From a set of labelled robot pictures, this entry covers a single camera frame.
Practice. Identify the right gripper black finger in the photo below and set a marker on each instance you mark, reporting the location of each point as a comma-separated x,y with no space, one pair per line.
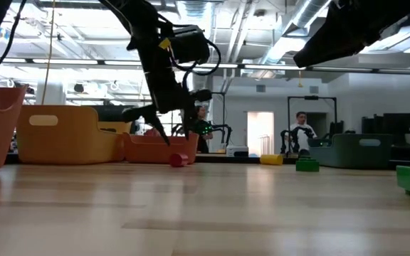
329,46

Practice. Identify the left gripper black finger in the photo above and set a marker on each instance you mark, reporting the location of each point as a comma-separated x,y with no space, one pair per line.
162,129
189,121

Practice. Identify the yellow cylinder wooden block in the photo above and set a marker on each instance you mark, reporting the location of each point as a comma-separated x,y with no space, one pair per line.
271,160

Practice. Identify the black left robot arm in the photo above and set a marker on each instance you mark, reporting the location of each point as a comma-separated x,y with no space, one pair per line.
137,21

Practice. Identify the person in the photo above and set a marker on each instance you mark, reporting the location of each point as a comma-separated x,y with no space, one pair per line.
202,113
302,117

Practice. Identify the small orange plastic bin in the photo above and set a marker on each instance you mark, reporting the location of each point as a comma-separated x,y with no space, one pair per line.
155,151

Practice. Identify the red cylinder wooden block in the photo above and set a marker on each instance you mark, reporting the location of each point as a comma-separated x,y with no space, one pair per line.
178,160

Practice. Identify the yellow tape tag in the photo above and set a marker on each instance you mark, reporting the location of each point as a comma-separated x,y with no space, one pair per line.
164,43

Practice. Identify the white box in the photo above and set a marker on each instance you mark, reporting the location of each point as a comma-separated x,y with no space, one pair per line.
237,149

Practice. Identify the black rectangular case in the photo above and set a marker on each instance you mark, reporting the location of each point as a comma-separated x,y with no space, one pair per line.
109,113

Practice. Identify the yellow plastic bin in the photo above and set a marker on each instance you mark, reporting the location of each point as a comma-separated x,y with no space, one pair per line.
66,142

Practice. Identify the black equipment rack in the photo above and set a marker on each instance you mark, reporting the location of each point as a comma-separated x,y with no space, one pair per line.
400,124

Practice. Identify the dark green plastic bin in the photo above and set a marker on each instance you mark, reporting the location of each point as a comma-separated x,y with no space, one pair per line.
344,153

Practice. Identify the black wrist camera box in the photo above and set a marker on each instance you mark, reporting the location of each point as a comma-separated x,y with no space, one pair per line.
201,95

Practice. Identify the black gantry frame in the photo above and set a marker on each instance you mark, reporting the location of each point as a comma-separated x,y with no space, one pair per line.
311,97

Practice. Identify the grey horizontal frame bar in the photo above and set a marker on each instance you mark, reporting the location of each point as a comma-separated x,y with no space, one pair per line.
386,71

